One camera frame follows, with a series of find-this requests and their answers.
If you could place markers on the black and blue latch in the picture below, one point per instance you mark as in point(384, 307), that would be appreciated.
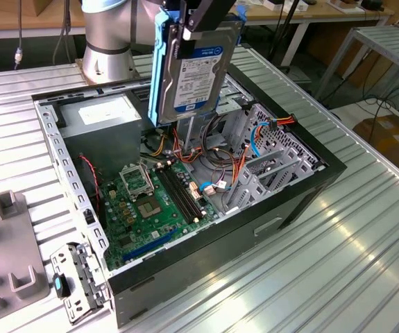
point(60, 286)

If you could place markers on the grey metal disk bay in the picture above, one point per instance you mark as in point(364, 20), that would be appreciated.
point(254, 187)

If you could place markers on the grey optical drive cage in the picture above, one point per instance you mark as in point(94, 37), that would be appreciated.
point(195, 133)

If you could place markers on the black RAM slot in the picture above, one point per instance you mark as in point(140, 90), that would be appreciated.
point(176, 195)
point(184, 191)
point(188, 190)
point(180, 193)

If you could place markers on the blue expansion slot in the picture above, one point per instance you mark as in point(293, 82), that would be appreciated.
point(150, 244)

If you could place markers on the green motherboard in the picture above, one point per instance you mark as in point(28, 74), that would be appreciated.
point(157, 222)

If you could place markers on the metal slot retainer bracket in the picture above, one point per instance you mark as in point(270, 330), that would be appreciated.
point(81, 277)

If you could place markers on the flat cardboard box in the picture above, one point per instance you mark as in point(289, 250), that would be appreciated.
point(393, 145)

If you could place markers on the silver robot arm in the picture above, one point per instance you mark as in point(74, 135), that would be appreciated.
point(105, 34)

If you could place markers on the CPU socket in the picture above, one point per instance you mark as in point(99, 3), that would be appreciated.
point(148, 208)

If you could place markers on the black PC case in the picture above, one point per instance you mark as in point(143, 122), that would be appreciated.
point(202, 263)

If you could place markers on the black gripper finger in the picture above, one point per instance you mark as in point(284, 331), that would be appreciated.
point(213, 15)

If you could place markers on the grey power supply unit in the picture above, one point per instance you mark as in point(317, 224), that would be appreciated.
point(102, 138)

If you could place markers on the grey parts rack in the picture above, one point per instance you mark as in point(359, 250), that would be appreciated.
point(8, 239)

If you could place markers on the metal slat side table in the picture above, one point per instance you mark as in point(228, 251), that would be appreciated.
point(386, 45)

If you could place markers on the wooden desk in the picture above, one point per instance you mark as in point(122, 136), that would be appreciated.
point(324, 15)

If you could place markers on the hard disk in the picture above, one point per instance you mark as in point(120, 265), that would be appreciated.
point(199, 83)

